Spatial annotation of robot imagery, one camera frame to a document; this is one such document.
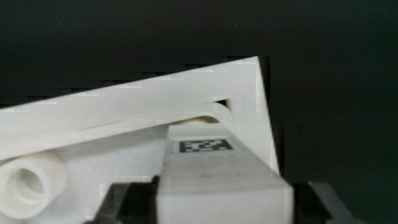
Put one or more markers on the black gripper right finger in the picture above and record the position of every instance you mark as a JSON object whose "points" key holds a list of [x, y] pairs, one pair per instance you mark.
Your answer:
{"points": [[320, 208]]}

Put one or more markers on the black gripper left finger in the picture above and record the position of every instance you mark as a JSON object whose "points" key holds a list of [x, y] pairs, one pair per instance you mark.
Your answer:
{"points": [[129, 205]]}

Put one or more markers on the white desk leg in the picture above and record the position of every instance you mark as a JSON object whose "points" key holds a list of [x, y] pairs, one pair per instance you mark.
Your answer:
{"points": [[221, 189]]}

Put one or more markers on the white desk tabletop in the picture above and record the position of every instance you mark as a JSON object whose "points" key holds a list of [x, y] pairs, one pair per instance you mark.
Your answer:
{"points": [[100, 128]]}

